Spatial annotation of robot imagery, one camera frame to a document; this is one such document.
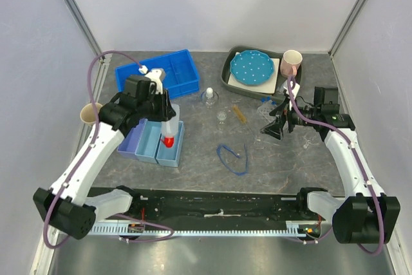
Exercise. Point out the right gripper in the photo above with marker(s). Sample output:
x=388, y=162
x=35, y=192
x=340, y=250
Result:
x=275, y=128

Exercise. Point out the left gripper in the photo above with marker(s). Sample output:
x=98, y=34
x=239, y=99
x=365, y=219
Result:
x=166, y=112

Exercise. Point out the dropper bottle white cap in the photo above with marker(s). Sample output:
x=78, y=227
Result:
x=209, y=97

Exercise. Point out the small glass beaker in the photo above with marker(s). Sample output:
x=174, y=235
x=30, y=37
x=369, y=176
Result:
x=221, y=117

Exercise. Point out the clear safety goggles blue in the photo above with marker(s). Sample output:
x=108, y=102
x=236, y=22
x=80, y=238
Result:
x=228, y=157

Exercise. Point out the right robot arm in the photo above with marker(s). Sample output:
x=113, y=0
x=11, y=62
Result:
x=367, y=215

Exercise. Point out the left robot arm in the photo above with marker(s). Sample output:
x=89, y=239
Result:
x=66, y=205

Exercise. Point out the clear test tube rack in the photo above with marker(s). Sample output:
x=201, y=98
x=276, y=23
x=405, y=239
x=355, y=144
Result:
x=264, y=111

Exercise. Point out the white square plate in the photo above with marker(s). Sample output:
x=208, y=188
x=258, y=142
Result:
x=267, y=88

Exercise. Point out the blue divided plastic bin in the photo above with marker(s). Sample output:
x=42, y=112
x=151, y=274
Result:
x=181, y=76

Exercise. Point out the light blue middle box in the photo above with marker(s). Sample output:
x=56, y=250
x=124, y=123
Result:
x=147, y=147

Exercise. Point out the light blue box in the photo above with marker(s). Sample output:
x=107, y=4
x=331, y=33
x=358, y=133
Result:
x=147, y=147
x=170, y=157

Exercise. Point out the light blue right box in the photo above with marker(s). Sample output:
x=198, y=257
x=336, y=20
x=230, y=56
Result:
x=170, y=157

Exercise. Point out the purple small box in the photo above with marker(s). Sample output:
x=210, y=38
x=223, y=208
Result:
x=128, y=146

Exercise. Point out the blue dotted plate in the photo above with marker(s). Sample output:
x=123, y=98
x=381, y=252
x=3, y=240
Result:
x=252, y=67

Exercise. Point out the pink mug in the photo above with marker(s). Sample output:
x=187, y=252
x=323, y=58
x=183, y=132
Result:
x=290, y=63

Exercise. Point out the beige floral mug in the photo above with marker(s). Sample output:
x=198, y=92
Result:
x=89, y=113

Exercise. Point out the grey oval tray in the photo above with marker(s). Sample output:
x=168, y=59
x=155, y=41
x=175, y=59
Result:
x=277, y=96

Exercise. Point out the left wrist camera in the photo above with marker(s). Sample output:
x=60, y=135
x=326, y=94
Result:
x=156, y=75

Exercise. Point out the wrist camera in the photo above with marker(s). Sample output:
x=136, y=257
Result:
x=289, y=89
x=156, y=75

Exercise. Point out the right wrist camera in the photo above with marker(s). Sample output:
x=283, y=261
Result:
x=289, y=89

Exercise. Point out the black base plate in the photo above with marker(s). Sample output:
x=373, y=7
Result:
x=220, y=211

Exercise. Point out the light blue cable duct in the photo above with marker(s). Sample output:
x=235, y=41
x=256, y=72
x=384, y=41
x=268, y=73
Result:
x=124, y=228

